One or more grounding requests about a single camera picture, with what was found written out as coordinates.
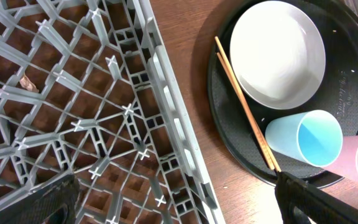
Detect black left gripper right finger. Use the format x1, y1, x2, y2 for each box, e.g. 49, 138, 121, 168
275, 172, 358, 224

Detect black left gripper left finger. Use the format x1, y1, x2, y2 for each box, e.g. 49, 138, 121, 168
0, 174, 80, 224

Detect light blue plastic cup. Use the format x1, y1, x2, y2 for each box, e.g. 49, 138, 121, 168
265, 110, 343, 167

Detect wooden chopstick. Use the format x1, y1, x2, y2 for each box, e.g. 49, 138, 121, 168
214, 36, 282, 172
216, 53, 275, 170

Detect white round plate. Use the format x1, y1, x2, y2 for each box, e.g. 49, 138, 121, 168
229, 1, 326, 110

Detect grey plastic dishwasher rack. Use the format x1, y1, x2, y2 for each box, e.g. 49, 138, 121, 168
0, 0, 224, 223

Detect food scrap in rack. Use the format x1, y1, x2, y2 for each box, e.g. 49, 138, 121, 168
19, 74, 39, 93

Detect round black serving tray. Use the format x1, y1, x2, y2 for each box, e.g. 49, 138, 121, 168
206, 0, 358, 189

